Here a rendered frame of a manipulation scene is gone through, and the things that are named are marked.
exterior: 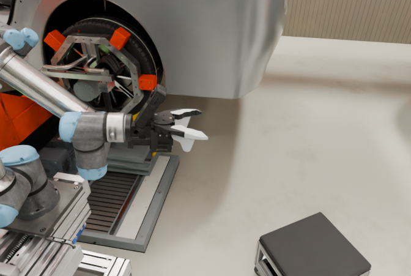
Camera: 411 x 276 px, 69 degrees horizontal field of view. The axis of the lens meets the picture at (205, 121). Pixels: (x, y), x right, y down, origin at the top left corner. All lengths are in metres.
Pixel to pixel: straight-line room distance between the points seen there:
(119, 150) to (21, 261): 1.33
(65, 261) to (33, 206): 0.21
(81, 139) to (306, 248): 1.21
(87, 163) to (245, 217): 1.47
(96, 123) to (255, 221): 1.55
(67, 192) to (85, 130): 0.51
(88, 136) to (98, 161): 0.09
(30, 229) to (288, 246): 1.11
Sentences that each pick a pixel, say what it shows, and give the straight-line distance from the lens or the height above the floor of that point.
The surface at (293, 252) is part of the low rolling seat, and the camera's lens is 1.61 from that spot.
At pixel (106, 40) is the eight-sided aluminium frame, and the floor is 1.10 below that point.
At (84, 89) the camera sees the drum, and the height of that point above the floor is 0.86.
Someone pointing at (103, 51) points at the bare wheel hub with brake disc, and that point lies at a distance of 2.08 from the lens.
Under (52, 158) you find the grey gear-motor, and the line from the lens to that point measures 2.14.
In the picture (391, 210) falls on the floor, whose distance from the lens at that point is 2.50.
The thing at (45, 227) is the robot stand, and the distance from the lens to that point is 1.15.
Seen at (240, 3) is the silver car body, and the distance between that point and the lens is 1.65.
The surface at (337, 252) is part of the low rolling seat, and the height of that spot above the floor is 0.34.
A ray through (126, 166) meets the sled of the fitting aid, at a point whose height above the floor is 0.16.
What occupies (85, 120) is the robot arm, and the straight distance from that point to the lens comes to 0.77.
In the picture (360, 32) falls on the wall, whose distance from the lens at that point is 5.82.
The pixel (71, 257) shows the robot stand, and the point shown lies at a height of 0.73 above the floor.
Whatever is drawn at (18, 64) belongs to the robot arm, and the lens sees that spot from 0.91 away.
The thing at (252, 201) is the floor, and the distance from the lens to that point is 2.22.
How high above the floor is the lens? 1.64
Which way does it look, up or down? 33 degrees down
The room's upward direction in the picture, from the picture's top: straight up
